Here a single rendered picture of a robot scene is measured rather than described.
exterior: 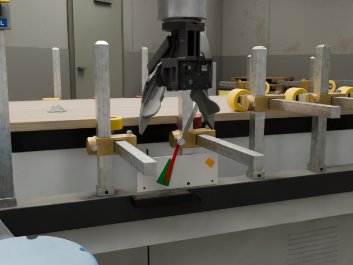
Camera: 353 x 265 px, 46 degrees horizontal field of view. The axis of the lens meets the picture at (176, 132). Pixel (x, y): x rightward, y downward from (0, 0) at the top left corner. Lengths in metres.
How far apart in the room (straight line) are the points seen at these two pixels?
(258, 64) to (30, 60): 4.58
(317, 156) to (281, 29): 7.87
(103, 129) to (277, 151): 0.77
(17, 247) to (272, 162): 1.31
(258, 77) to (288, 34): 7.92
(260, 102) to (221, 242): 0.60
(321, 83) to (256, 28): 8.06
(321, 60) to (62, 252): 1.18
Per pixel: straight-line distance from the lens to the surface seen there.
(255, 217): 1.46
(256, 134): 1.36
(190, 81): 0.72
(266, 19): 9.46
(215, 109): 0.78
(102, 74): 1.16
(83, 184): 1.42
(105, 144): 1.17
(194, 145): 1.26
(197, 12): 0.74
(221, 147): 1.11
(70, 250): 0.48
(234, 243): 1.70
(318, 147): 1.52
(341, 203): 1.67
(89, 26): 6.36
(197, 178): 1.29
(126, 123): 1.36
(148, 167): 0.91
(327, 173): 1.54
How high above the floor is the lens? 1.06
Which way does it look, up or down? 9 degrees down
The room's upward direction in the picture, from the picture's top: straight up
